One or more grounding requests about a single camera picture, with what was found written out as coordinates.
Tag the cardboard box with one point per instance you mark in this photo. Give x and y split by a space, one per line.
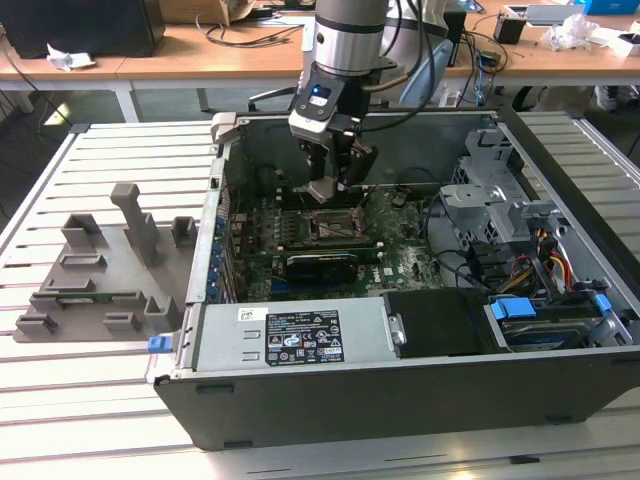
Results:
200 10

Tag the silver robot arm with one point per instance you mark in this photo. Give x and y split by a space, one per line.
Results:
350 45

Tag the crumpled plastic bag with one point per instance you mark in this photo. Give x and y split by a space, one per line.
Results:
570 32

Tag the grey power supply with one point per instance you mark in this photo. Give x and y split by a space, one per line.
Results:
225 340

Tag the green motherboard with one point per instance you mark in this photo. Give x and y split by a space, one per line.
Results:
405 235

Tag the blue box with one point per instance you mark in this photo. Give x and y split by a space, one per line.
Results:
615 6

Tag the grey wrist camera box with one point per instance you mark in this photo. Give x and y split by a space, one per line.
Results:
310 127

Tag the hard disk blue carrier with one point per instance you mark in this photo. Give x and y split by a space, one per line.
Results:
512 309

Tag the silver CPU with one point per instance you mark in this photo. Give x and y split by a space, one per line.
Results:
317 190

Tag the black graphics card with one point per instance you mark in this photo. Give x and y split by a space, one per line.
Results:
320 272

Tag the blue expansion slot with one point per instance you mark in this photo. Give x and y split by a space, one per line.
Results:
281 288

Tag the grey parts rack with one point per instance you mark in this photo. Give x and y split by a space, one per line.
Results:
115 280

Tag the black PC case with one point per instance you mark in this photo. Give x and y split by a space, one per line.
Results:
400 405

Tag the crumpled white paper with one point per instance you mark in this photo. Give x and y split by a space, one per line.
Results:
70 59

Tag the small black box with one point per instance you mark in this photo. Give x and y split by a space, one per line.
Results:
510 31

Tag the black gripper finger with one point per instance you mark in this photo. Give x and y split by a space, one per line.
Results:
355 160
317 162

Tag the black monitor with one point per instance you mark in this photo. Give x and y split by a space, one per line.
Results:
75 25

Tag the round coin battery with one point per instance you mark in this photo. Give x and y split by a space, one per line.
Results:
398 200

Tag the silver drive cage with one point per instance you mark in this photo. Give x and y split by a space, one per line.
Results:
480 197

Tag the black RAM slot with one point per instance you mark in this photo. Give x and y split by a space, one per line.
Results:
367 249
345 204
340 240
289 199
340 244
289 191
289 195
382 255

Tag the blue case latch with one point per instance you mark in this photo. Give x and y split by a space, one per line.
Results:
157 345

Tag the white box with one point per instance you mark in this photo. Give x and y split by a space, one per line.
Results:
612 42

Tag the CPU socket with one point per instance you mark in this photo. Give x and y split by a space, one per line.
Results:
325 220

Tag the black plastic shroud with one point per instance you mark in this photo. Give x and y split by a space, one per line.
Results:
440 320

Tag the green RAM stick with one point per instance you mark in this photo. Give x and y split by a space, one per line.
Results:
107 296

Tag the wooden desk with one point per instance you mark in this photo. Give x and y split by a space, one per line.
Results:
150 65
550 67

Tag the grey laptop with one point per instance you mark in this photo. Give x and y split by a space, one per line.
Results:
555 14

